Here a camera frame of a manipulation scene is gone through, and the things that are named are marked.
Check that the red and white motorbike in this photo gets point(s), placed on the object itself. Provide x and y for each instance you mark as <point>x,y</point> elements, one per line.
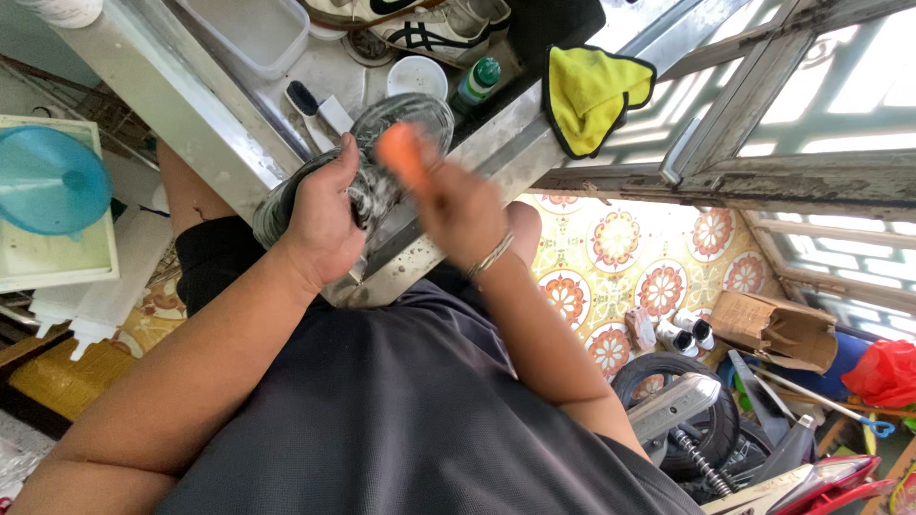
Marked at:
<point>758,458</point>

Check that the person's right hand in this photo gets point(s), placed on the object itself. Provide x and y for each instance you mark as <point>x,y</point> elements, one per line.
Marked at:
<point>461,211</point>

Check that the person's left hand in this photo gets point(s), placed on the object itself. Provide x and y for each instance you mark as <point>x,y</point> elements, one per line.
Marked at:
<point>318,222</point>

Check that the black rubber tyre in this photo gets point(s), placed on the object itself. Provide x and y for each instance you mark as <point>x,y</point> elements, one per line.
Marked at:
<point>680,408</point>

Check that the white plastic squeeze bottles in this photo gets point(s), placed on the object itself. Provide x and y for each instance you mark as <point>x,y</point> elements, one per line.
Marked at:
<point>100,286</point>

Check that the pair of small white shoes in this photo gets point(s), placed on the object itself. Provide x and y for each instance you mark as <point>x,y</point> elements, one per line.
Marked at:
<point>683,332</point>

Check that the yellow woven mat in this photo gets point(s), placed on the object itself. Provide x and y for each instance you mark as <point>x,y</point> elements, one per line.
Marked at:
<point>68,379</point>

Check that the person's right knee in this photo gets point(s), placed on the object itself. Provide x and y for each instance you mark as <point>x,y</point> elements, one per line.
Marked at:
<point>526,232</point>

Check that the white sneaker with black stripes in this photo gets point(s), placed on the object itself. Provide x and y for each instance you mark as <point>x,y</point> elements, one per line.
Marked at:
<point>436,28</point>

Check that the orange brush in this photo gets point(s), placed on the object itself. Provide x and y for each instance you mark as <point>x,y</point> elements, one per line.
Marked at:
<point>402,154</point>

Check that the stainless steel sink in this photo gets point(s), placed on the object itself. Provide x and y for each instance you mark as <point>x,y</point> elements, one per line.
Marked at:
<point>236,129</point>

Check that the person's black shorts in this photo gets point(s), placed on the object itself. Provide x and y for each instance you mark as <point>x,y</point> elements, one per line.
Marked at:
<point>215,261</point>

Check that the person's dark grey shirt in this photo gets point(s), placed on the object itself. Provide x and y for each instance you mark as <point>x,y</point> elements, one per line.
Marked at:
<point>401,422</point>

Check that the brown cardboard box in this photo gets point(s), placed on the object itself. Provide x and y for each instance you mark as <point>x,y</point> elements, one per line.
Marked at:
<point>776,329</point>

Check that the blue plastic funnel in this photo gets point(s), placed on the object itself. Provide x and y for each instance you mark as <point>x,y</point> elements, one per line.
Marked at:
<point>50,179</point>

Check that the red plastic bag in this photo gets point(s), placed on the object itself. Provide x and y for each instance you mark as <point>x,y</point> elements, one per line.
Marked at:
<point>884,372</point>

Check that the soapy grey black sneaker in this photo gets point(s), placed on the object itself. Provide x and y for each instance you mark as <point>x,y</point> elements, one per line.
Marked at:
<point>386,154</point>

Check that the person's right fingers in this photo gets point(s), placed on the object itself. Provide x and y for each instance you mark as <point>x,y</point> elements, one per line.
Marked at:
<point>436,193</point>

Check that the white cleaning block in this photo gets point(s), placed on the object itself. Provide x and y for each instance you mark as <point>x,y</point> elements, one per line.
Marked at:
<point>335,114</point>

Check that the weathered wooden window frame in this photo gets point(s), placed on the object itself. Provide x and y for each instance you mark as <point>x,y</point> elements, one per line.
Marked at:
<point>751,172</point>

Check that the pale green tray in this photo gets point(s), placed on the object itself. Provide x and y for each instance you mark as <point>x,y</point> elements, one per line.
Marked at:
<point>57,257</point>

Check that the metal sink drain strainer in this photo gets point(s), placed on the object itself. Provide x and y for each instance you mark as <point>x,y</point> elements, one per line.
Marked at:
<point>366,46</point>

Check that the green capped bottle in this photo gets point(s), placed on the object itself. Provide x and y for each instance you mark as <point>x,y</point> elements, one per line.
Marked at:
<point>475,84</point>

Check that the black bristle white brush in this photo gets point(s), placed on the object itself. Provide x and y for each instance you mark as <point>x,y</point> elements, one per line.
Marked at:
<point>309,114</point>

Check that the person's left leg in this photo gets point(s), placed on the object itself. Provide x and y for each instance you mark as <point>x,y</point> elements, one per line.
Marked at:
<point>190,189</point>

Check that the yellow cloth with black edge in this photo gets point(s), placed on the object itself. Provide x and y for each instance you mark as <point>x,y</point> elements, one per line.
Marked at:
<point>590,96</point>

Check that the white tub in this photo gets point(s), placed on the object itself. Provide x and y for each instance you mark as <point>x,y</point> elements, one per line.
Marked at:
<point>64,8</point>

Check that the clear plastic container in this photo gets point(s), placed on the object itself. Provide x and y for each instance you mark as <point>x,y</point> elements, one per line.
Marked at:
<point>247,32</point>

